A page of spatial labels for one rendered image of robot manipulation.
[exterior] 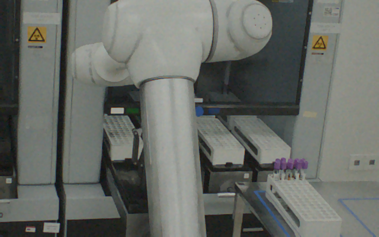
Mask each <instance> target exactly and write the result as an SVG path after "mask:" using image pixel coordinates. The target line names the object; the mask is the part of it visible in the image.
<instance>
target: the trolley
mask: <svg viewBox="0 0 379 237"><path fill-rule="evenodd" d="M266 184H267V182H236V183H235V199H234V204H233V215H232V226H231V232H230V237H240V234H241V228H242V218H243V208H244V203H245V204H246V205H247V208H248V209H249V210H250V211H251V213H252V214H253V215H254V217H255V219H256V221H257V222H258V223H259V224H260V225H261V227H262V229H263V230H264V232H265V233H266V235H267V236H268V237H296V236H295V233H294V231H293V229H292V228H290V226H289V225H288V223H287V222H286V221H285V220H284V218H283V216H282V215H281V214H280V213H279V212H278V210H277V209H276V208H275V206H274V205H273V203H272V202H270V201H269V200H268V199H267V198H266V195H265V193H266ZM309 184H310V185H311V186H312V187H313V188H314V189H315V190H316V191H317V192H318V193H319V194H320V195H321V197H322V199H324V200H325V201H326V202H327V203H328V204H329V206H330V207H331V208H332V209H333V210H334V211H335V213H337V214H338V215H339V216H340V217H341V218H342V225H341V233H340V237H379V183H378V182H377V181H309Z"/></svg>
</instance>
